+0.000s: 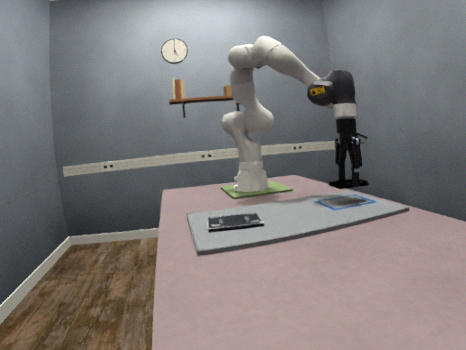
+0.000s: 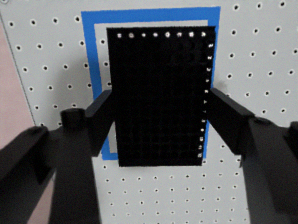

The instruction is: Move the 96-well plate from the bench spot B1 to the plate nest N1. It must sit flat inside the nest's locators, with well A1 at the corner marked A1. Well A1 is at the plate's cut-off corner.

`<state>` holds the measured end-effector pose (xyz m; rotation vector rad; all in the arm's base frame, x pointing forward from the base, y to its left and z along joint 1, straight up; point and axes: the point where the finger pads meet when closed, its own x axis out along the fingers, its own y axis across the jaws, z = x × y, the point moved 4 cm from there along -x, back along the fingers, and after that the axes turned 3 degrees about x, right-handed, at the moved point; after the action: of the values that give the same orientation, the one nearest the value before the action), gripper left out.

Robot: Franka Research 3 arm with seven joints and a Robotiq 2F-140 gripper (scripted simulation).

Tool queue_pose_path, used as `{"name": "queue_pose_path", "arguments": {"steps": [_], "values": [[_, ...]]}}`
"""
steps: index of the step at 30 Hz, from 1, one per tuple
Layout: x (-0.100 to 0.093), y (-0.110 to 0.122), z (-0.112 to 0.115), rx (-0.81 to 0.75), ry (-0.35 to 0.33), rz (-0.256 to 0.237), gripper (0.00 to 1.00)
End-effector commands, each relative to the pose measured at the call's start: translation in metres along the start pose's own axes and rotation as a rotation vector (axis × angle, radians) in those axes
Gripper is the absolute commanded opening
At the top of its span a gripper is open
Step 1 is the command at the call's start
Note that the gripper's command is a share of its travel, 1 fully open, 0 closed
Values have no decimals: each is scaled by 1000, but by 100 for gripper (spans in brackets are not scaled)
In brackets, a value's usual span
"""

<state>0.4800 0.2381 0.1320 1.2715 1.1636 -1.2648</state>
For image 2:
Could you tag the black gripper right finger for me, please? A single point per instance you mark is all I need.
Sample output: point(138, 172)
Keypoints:
point(270, 169)

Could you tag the light grey perforated base plate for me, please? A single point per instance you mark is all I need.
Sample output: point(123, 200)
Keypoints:
point(256, 65)

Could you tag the blue tape rectangle outline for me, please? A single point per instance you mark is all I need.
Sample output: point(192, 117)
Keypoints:
point(89, 18)

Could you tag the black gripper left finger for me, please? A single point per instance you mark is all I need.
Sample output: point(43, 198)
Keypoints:
point(29, 161)

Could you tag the black well plate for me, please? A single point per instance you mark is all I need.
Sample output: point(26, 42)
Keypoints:
point(161, 80)

